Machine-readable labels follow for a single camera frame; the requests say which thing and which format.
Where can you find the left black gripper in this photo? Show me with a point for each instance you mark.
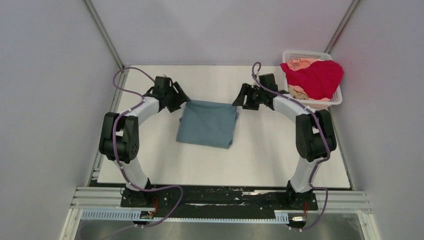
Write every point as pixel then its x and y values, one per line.
pixel 176 106

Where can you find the peach t shirt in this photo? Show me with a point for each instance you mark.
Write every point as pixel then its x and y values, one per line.
pixel 298 73

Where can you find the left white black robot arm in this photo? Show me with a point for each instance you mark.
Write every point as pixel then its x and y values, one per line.
pixel 120 136

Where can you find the red t shirt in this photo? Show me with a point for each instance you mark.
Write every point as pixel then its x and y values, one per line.
pixel 330 75

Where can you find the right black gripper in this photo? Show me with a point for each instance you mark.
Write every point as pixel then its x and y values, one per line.
pixel 247 89

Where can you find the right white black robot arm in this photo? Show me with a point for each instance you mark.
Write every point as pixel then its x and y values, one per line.
pixel 314 132

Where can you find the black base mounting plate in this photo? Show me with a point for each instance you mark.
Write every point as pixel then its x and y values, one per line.
pixel 215 202

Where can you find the white plastic laundry basket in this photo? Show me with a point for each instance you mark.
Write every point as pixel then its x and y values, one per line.
pixel 297 54

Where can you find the blue-grey t shirt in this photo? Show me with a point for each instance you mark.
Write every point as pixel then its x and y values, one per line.
pixel 206 123

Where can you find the aluminium frame rail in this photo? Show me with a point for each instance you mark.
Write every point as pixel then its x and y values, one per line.
pixel 339 201

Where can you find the beige t shirt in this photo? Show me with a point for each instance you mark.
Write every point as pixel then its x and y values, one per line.
pixel 297 92

